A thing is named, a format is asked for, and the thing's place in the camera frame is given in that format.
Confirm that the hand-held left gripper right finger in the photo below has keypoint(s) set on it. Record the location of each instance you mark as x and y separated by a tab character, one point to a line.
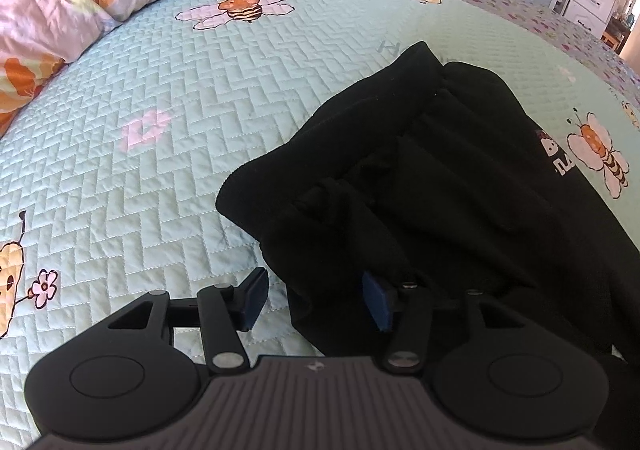
377	302

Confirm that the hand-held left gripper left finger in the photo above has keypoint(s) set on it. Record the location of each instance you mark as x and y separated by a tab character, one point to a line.
255	295

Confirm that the black fleece pants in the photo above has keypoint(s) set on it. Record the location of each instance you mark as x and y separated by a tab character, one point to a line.
425	190

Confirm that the bee-print quilted bed cover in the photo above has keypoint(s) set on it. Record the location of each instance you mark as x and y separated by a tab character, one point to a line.
175	80

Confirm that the wooden chair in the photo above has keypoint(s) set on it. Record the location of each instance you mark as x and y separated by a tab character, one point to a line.
616	32

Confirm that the white drawer cabinet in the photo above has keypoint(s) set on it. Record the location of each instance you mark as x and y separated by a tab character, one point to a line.
590	0

